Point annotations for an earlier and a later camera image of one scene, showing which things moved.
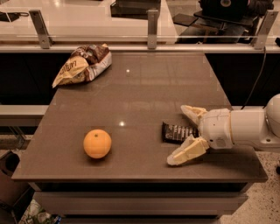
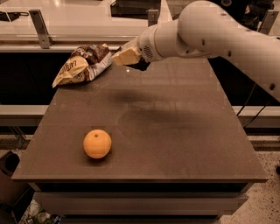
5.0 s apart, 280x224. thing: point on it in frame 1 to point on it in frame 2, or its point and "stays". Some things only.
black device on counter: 4,17 stays
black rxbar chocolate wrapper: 178,134 to 141,65
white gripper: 216,128 to 144,46
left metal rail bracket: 45,41 stays
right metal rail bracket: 263,30 stays
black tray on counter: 134,9 stays
